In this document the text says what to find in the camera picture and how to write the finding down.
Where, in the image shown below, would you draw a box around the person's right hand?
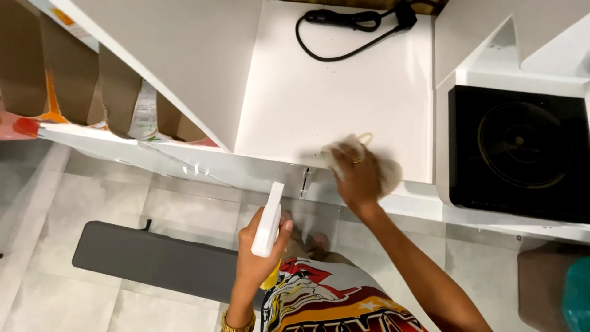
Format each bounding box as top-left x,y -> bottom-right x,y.
330,143 -> 384,214

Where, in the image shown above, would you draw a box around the cardboard carton with dividers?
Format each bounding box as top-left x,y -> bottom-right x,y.
0,0 -> 220,148

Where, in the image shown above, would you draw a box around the grey floor mat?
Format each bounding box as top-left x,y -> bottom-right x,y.
72,220 -> 268,310

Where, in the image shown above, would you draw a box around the white cleaning cloth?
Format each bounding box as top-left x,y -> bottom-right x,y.
320,133 -> 403,196

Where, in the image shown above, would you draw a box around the person's left hand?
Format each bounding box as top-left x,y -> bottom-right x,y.
236,207 -> 294,291

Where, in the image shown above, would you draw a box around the black induction cooktop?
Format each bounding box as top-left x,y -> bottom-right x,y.
448,85 -> 590,224

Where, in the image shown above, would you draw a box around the person's printed shirt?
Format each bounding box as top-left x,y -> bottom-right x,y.
259,257 -> 429,332

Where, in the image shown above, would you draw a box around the black power cord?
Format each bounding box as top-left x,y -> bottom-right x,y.
295,1 -> 418,62

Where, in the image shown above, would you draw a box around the person's feet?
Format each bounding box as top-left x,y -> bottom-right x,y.
279,210 -> 331,262

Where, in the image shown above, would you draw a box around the brown stool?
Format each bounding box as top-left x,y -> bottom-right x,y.
517,243 -> 590,332

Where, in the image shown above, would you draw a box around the white cabinet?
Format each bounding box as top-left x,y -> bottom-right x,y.
28,0 -> 590,244

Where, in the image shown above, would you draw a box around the gold bracelet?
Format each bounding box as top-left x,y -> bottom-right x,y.
220,311 -> 256,332

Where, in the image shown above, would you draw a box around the white and yellow spray bottle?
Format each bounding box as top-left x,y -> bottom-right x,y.
251,182 -> 285,291

